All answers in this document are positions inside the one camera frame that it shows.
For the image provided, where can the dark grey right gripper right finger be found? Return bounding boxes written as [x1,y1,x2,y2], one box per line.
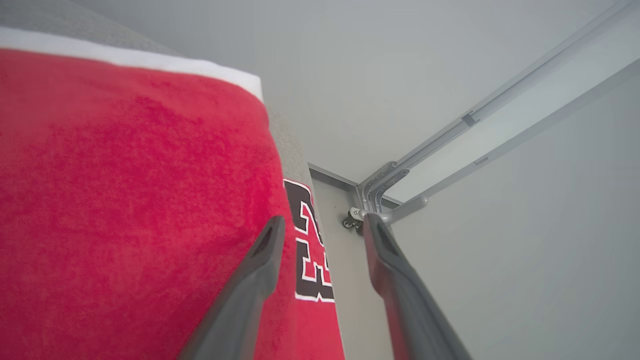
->
[363,213,473,360]

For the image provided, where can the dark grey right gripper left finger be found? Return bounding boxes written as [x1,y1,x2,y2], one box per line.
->
[177,215,286,360]

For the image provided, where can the red shorts with white stripe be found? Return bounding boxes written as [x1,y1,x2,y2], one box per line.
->
[0,26,296,360]

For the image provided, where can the grey partition frame with caster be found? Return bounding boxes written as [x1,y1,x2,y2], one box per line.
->
[307,0,640,236]

